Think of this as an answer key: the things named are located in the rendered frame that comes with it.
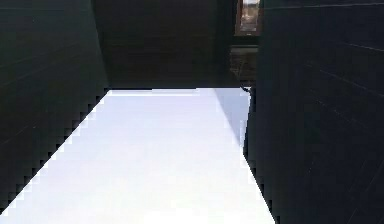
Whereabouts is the brown framed window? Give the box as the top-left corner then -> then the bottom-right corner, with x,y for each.
234,0 -> 262,37

